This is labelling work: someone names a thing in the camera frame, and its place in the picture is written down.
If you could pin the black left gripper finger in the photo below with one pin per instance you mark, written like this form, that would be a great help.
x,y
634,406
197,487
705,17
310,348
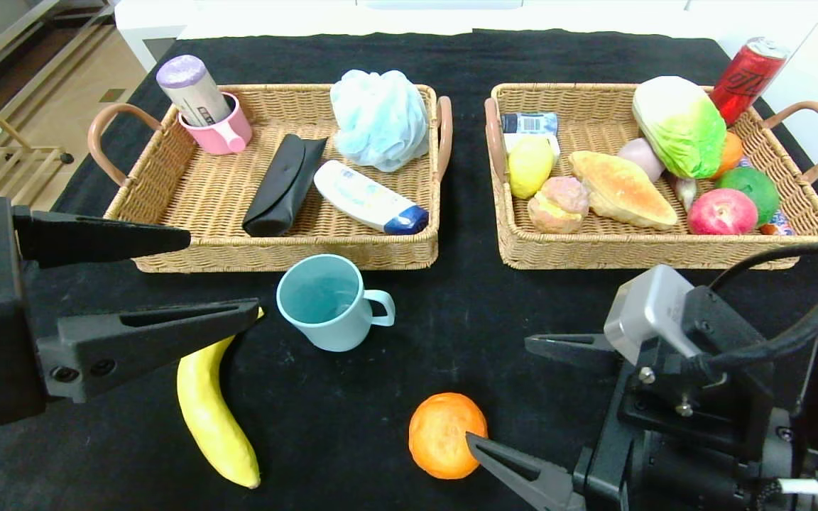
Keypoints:
x,y
118,348
96,240

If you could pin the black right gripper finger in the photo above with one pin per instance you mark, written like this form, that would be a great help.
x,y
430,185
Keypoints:
x,y
572,349
530,475

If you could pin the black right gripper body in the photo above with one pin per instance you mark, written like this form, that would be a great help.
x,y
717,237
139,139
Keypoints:
x,y
611,433

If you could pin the orange fruit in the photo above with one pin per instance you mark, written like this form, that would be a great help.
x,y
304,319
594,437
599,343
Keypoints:
x,y
441,433
730,152

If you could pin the white green napa cabbage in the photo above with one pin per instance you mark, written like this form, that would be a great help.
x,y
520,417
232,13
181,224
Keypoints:
x,y
679,128

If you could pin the yellow banana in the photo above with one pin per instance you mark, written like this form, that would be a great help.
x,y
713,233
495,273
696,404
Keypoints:
x,y
214,426

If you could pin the cream puff pastry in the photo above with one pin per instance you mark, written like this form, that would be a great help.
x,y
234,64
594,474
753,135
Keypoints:
x,y
558,206

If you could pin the golden bread loaf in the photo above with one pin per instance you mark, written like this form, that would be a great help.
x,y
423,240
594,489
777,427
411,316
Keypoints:
x,y
622,191

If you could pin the pink plastic cup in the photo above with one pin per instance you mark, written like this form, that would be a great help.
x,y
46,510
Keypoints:
x,y
226,137

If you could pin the grey tube with purple cap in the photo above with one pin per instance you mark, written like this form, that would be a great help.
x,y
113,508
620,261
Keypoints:
x,y
191,86

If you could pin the yellow lemon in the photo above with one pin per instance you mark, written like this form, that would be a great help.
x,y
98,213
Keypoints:
x,y
530,167

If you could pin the black glasses case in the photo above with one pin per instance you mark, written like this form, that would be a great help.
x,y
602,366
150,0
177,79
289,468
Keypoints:
x,y
280,190

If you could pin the purple eggplant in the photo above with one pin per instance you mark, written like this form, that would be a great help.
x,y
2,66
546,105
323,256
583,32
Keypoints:
x,y
684,191

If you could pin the red apple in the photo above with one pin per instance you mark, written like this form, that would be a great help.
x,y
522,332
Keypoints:
x,y
721,213

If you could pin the wooden platform with rails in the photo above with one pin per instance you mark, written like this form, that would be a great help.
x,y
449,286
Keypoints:
x,y
47,42

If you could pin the pale pink onion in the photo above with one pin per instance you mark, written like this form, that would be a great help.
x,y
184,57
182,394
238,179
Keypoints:
x,y
640,156

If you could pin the light blue mug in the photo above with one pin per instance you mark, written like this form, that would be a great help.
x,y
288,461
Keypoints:
x,y
336,336

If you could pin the small white blue package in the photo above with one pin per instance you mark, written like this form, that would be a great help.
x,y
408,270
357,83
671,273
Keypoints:
x,y
530,123

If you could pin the green round fruit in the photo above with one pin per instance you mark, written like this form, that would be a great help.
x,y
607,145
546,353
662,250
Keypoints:
x,y
750,188

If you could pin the blue red snack packet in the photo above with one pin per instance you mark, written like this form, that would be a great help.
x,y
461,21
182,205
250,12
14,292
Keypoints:
x,y
778,226

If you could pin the white bottle with blue cap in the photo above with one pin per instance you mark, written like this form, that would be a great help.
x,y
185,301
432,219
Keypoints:
x,y
358,194

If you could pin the light blue bath pouf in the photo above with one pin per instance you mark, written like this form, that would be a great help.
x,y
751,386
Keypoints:
x,y
379,119

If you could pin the red soda can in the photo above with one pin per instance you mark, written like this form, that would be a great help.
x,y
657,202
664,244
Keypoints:
x,y
746,78

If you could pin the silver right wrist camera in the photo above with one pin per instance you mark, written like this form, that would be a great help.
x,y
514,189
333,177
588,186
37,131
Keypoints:
x,y
647,312

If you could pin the black right camera bracket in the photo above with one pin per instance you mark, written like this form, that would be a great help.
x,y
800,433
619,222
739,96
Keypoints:
x,y
700,411

